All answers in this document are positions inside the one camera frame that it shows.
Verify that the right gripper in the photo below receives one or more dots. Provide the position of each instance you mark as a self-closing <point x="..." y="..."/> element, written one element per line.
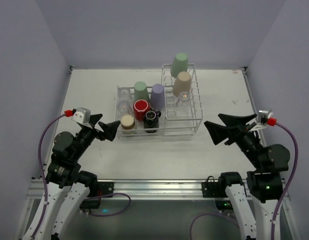
<point x="236" y="131"/>

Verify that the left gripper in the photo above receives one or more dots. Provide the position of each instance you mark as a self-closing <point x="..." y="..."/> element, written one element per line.
<point x="95" y="128"/>

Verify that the clear glass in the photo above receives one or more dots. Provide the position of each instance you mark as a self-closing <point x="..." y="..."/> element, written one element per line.
<point x="183" y="100"/>
<point x="124" y="94"/>
<point x="123" y="108"/>

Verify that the light green cup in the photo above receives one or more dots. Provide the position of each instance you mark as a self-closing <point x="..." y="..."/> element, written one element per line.
<point x="179" y="64"/>

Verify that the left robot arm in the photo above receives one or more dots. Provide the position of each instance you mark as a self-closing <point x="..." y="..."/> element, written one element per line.
<point x="65" y="185"/>

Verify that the green cup in low rack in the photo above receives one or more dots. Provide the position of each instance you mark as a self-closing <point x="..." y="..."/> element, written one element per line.
<point x="141" y="91"/>

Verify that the cream and brown cup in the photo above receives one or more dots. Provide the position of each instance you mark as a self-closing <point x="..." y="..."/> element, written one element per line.
<point x="128" y="124"/>

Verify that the red mug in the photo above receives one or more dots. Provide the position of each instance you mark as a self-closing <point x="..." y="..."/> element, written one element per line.
<point x="140" y="108"/>

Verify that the black mug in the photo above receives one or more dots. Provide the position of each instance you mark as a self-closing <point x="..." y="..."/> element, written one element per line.
<point x="151" y="121"/>

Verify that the purple cup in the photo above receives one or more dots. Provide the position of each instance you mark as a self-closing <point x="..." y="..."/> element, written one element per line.
<point x="157" y="97"/>

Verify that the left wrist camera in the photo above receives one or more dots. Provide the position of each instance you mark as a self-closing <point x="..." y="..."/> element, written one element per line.
<point x="81" y="115"/>

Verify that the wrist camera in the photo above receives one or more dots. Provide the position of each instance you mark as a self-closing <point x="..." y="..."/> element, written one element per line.
<point x="262" y="119"/>
<point x="81" y="115"/>

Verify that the low white wire rack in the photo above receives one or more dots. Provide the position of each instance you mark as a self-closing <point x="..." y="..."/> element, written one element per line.
<point x="139" y="130"/>

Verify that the tall white wire rack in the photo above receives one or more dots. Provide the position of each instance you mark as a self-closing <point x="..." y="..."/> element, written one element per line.
<point x="183" y="113"/>

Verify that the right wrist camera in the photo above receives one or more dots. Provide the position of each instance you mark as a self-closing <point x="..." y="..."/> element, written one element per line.
<point x="262" y="119"/>

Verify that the aluminium mounting rail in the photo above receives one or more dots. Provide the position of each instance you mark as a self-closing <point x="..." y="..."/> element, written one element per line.
<point x="160" y="189"/>

